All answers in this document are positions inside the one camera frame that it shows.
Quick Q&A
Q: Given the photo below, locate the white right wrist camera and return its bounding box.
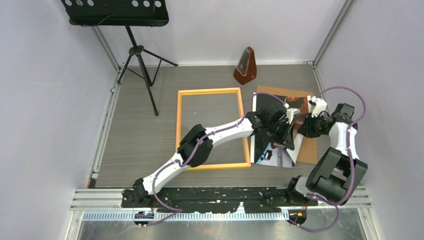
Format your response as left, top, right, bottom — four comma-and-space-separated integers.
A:
309, 96, 328, 118

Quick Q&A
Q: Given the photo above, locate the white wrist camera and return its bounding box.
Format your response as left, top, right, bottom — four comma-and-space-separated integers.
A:
283, 103, 301, 127
309, 96, 328, 118

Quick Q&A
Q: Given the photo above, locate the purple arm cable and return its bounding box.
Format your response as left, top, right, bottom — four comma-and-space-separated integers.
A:
288, 86, 368, 233
145, 92, 287, 228

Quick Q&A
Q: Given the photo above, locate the yellow wooden picture frame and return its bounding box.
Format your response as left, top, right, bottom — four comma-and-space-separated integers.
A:
175, 87, 251, 171

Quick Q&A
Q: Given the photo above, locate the black music stand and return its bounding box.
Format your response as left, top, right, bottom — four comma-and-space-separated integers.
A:
61, 0, 178, 116

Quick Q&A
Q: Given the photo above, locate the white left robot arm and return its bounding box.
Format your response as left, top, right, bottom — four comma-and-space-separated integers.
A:
121, 105, 300, 208

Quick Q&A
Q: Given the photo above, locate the printed photo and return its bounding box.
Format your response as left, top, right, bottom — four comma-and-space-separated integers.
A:
250, 94, 311, 168

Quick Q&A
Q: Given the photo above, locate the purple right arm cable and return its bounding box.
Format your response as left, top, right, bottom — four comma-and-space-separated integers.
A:
288, 86, 368, 233

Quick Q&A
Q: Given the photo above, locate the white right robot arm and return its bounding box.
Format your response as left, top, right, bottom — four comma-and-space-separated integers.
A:
285, 103, 368, 206

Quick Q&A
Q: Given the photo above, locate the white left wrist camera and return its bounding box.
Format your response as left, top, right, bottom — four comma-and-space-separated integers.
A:
283, 103, 301, 127

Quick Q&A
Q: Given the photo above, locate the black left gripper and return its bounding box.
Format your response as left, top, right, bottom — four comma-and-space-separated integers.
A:
267, 120, 295, 152

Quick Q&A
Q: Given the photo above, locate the brown backing board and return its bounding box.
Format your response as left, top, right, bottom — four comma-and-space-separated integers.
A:
256, 85, 318, 165

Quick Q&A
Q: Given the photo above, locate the brown metronome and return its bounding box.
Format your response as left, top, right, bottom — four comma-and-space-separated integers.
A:
233, 46, 257, 85

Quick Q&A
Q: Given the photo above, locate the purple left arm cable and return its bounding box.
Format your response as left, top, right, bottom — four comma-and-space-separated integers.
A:
145, 92, 287, 228

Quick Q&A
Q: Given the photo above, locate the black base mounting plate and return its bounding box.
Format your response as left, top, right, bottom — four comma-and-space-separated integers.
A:
121, 186, 318, 214

